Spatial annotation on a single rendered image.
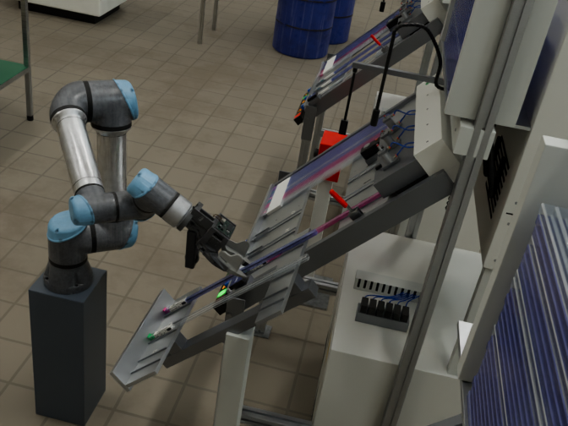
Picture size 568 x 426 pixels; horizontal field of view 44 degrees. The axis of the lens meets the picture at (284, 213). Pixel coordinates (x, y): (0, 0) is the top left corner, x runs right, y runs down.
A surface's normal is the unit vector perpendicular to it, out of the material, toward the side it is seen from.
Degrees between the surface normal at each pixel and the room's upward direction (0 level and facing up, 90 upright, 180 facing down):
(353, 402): 90
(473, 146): 90
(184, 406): 0
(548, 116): 90
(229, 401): 90
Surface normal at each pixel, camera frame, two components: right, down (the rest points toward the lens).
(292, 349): 0.14, -0.84
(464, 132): -0.18, 0.49
